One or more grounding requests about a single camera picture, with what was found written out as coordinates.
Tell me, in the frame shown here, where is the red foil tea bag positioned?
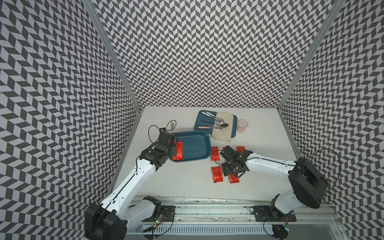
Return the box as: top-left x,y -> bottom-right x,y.
211,147 -> 220,162
211,167 -> 224,183
173,141 -> 183,161
229,175 -> 240,184
237,146 -> 246,154

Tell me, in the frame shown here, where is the teal plastic storage box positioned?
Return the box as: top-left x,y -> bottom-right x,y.
170,131 -> 212,163

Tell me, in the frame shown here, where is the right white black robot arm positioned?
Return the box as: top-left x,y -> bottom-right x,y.
219,146 -> 330,219

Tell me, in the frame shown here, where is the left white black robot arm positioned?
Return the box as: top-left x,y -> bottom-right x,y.
85,129 -> 178,240

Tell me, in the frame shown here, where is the pink translucent cup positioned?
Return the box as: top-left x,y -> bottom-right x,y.
237,120 -> 249,133

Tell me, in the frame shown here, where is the black metal spoon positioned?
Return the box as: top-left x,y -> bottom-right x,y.
201,121 -> 229,128

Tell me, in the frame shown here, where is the beige folded cloth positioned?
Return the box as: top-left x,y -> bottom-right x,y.
211,111 -> 235,142

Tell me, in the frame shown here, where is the teal flat tray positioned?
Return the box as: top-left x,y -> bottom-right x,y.
194,110 -> 238,139

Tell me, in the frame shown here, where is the pink handle spoon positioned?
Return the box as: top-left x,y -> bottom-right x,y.
198,126 -> 223,131

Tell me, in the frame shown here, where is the white handle spoon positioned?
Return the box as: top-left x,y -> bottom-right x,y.
202,112 -> 225,125

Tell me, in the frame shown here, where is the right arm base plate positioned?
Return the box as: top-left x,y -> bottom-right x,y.
251,205 -> 297,223

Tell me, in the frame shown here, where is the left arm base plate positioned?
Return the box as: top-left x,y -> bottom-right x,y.
142,205 -> 176,223

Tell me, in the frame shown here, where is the aluminium front rail frame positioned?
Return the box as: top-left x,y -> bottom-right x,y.
122,198 -> 349,240

